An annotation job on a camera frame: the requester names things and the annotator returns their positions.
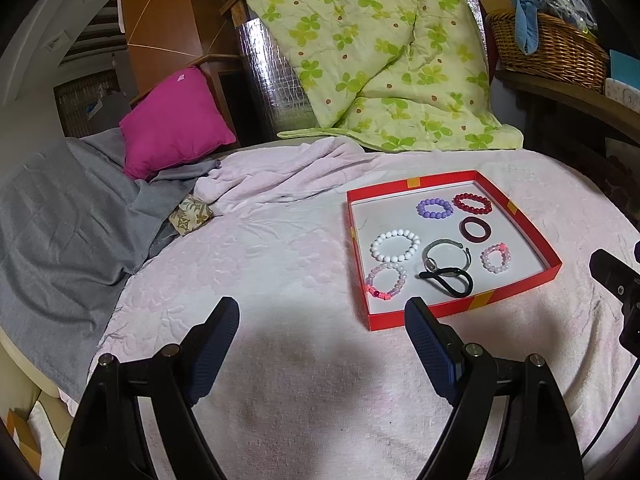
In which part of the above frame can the purple bead bracelet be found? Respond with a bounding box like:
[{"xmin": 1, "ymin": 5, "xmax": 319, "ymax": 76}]
[{"xmin": 416, "ymin": 198, "xmax": 453, "ymax": 219}]

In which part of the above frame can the dark wicker drawer unit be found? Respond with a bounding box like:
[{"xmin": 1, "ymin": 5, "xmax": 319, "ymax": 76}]
[{"xmin": 54, "ymin": 70, "xmax": 133, "ymax": 138}]

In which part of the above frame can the red bead bracelet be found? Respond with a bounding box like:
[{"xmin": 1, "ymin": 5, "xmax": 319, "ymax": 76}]
[{"xmin": 452, "ymin": 191, "xmax": 493, "ymax": 214}]

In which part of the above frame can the red cardboard box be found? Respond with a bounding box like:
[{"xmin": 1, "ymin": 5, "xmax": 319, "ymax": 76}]
[{"xmin": 346, "ymin": 170, "xmax": 563, "ymax": 332}]

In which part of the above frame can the cardboard piece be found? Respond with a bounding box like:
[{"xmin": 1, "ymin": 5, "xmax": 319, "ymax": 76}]
[{"xmin": 6, "ymin": 409, "xmax": 42, "ymax": 463}]

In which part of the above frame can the black cable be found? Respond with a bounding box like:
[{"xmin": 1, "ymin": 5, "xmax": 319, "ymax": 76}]
[{"xmin": 582, "ymin": 352, "xmax": 640, "ymax": 458}]

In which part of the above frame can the grey blanket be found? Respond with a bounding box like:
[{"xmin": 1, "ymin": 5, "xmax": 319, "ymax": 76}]
[{"xmin": 0, "ymin": 127, "xmax": 221, "ymax": 403}]

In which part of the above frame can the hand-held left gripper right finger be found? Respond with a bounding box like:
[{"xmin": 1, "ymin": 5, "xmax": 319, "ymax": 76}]
[{"xmin": 404, "ymin": 297, "xmax": 585, "ymax": 480}]

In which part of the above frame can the clear pink bracelet red charm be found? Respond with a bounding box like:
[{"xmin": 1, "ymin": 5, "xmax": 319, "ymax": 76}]
[{"xmin": 366, "ymin": 261, "xmax": 407, "ymax": 301}]

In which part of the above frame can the small pink bead bracelet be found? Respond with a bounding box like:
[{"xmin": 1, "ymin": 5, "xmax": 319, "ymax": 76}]
[{"xmin": 480, "ymin": 242, "xmax": 512, "ymax": 274}]

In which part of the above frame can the green clover quilt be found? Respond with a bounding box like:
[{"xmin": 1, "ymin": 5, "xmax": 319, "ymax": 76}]
[{"xmin": 236, "ymin": 0, "xmax": 525, "ymax": 153}]

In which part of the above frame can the blue cloth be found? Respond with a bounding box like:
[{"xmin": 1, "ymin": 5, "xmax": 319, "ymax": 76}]
[{"xmin": 512, "ymin": 0, "xmax": 543, "ymax": 56}]

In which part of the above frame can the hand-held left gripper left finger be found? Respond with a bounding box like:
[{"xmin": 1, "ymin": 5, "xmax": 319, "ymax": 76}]
[{"xmin": 59, "ymin": 296, "xmax": 241, "ymax": 480}]

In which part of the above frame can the dark red bangle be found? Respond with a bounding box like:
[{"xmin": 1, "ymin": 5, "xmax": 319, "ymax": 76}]
[{"xmin": 460, "ymin": 216, "xmax": 492, "ymax": 243}]

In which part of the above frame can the pale pink blanket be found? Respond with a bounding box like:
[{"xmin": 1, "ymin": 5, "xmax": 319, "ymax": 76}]
[{"xmin": 27, "ymin": 137, "xmax": 640, "ymax": 480}]

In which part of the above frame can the teal card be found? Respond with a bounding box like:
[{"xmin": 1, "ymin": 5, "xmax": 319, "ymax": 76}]
[{"xmin": 609, "ymin": 50, "xmax": 640, "ymax": 83}]

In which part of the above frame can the black hair tie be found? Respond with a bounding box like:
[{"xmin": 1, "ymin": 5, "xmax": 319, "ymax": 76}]
[{"xmin": 419, "ymin": 269, "xmax": 475, "ymax": 297}]

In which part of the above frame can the grey bracelet watch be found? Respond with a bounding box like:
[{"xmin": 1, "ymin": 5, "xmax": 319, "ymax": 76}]
[{"xmin": 422, "ymin": 239, "xmax": 473, "ymax": 272}]

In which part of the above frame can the wooden shelf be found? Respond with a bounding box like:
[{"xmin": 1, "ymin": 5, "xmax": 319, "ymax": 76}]
[{"xmin": 492, "ymin": 67, "xmax": 640, "ymax": 131}]

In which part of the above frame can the wicker basket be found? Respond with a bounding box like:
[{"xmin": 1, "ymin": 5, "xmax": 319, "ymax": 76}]
[{"xmin": 486, "ymin": 10, "xmax": 611, "ymax": 93}]

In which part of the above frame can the white bead bracelet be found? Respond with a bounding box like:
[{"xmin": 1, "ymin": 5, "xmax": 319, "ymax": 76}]
[{"xmin": 370, "ymin": 229, "xmax": 422, "ymax": 262}]

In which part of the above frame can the floral patterned small cushion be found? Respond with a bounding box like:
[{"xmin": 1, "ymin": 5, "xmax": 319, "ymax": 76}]
[{"xmin": 168, "ymin": 195, "xmax": 215, "ymax": 236}]

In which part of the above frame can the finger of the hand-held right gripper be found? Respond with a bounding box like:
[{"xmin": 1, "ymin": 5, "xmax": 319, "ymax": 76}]
[{"xmin": 589, "ymin": 249, "xmax": 640, "ymax": 307}]

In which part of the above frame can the magenta pillow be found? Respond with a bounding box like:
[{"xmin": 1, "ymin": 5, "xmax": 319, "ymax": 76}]
[{"xmin": 119, "ymin": 66, "xmax": 237, "ymax": 181}]

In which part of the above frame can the orange wooden cabinet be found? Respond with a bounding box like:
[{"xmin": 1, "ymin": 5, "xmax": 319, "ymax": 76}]
[{"xmin": 120, "ymin": 0, "xmax": 238, "ymax": 68}]

